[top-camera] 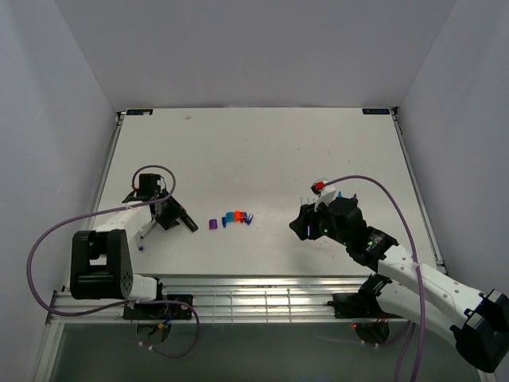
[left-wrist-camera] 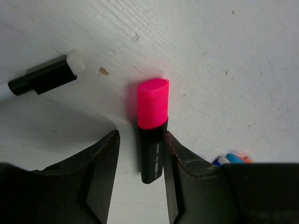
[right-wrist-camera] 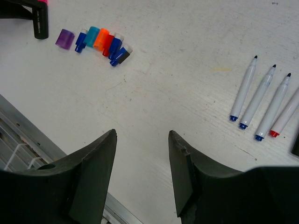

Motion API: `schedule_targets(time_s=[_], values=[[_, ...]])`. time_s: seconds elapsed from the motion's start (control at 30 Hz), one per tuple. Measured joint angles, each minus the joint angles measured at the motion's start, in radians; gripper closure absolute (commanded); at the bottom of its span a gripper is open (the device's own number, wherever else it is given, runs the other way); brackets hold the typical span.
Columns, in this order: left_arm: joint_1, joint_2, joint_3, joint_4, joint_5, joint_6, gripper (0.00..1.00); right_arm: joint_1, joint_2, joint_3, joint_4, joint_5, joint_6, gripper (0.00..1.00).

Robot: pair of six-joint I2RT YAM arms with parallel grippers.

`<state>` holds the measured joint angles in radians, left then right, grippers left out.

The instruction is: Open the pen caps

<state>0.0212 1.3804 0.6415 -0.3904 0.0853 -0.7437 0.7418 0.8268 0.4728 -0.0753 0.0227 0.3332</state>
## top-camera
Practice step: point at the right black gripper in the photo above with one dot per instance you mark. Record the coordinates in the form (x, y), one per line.
(307, 216)

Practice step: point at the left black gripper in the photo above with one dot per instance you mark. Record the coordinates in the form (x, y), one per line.
(175, 211)

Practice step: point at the pink capped black highlighter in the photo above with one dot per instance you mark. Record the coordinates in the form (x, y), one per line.
(189, 222)

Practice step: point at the purple highlighter cap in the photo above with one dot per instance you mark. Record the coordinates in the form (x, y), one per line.
(213, 225)

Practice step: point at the orange highlighter cap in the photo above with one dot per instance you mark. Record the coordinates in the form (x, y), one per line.
(237, 215)

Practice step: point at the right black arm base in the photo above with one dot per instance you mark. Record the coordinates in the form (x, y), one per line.
(364, 303)

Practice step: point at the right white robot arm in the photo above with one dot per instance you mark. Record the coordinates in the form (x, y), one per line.
(474, 322)

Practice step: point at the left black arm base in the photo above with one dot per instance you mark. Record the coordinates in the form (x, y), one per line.
(160, 311)

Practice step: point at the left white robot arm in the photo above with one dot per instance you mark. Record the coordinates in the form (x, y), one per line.
(101, 266)

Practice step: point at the large blue capped marker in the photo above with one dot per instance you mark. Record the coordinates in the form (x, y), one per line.
(143, 233)

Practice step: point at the left blue corner label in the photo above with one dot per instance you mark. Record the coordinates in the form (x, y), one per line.
(139, 112)

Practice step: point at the blue corner label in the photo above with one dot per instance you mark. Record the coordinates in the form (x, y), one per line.
(139, 112)
(376, 111)

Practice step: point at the right blue corner label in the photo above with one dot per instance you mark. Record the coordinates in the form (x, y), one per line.
(376, 111)

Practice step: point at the aluminium frame rail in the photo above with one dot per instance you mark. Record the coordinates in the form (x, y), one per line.
(228, 300)

